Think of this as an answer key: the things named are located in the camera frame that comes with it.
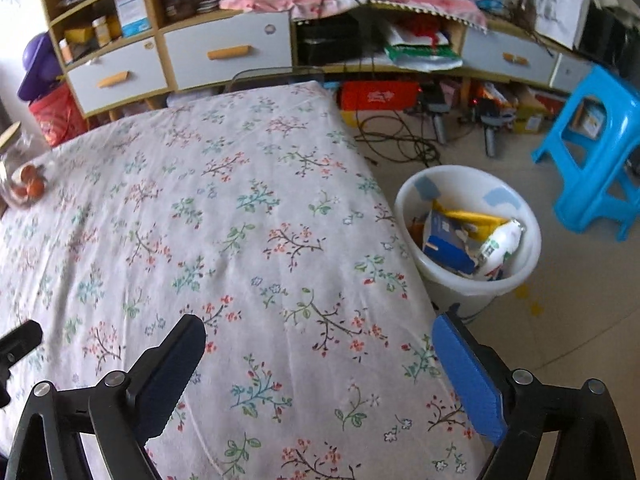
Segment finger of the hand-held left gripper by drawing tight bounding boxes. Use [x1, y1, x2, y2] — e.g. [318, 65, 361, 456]
[0, 320, 43, 408]

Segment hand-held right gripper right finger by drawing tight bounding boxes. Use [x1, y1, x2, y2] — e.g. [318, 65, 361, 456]
[431, 304, 638, 480]

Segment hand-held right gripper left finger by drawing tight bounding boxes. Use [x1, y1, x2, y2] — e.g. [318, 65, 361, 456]
[7, 314, 207, 480]

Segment white plastic bucket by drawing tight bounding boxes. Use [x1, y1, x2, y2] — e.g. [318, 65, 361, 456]
[394, 165, 543, 323]

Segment white plastic bottle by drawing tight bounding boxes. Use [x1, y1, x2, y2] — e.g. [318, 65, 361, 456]
[474, 217, 527, 281]

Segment blue carton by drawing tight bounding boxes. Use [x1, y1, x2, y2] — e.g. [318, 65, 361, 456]
[422, 210, 477, 275]

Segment yellow packet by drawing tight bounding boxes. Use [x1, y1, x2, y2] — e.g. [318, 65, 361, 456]
[432, 200, 510, 241]

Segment floral tablecloth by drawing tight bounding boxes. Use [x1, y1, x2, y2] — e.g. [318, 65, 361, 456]
[0, 80, 493, 480]

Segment red bag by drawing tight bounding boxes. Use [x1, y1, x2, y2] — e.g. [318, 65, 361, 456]
[27, 82, 88, 148]

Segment yellow cardboard box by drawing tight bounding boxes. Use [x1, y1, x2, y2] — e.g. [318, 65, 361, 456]
[515, 85, 548, 133]

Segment purple hat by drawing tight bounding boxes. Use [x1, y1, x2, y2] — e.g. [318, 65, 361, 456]
[17, 32, 63, 103]

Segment small blue white box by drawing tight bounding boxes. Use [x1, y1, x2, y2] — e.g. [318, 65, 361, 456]
[575, 100, 608, 138]

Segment red box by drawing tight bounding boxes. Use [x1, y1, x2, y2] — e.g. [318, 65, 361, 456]
[340, 82, 418, 111]

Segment small white drawer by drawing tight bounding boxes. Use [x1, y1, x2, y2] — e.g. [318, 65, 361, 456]
[550, 52, 596, 93]

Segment blue plastic stool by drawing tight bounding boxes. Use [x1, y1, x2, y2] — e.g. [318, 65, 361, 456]
[531, 65, 640, 242]

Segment pile of folded bags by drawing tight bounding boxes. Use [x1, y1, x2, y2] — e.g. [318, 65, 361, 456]
[385, 22, 463, 71]

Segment dark curved chair back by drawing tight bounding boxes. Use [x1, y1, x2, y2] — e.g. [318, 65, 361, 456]
[231, 66, 326, 93]

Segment wooden cabinet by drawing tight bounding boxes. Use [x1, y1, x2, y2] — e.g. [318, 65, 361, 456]
[37, 0, 596, 121]

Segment black box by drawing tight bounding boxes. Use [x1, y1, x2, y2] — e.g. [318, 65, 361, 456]
[295, 15, 361, 66]

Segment black appliance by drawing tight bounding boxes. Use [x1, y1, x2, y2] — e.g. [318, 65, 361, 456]
[580, 0, 640, 61]

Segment dark jar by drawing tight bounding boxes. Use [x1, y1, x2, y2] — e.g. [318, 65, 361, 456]
[162, 0, 196, 21]

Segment dry twigs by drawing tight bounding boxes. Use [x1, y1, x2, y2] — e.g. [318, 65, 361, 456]
[510, 0, 556, 56]

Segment white cardboard box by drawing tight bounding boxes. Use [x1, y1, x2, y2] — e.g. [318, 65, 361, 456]
[535, 0, 591, 48]

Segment spare grey-handled gripper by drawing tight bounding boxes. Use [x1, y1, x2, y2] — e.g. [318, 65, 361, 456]
[417, 90, 451, 143]
[470, 97, 516, 158]

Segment black cables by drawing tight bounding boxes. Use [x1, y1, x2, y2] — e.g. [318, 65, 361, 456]
[355, 115, 441, 166]

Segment white drawer orange handle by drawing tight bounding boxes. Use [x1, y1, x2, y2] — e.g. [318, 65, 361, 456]
[462, 30, 558, 86]
[162, 10, 293, 92]
[67, 37, 168, 116]

